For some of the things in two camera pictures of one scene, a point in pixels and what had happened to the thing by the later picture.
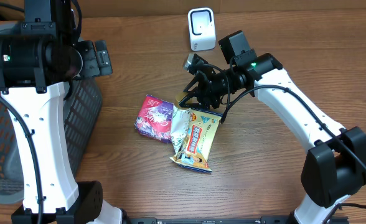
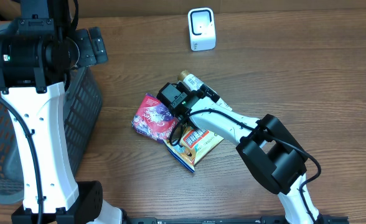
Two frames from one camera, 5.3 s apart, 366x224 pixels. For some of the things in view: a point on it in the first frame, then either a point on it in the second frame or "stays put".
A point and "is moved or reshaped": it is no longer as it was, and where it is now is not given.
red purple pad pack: x=154 y=118 stays put
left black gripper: x=98 y=62 to x=91 y=55
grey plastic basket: x=3 y=174 stays put
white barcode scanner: x=202 y=28 stays put
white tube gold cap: x=180 y=124 to x=193 y=83
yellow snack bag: x=195 y=152 is moved or reshaped
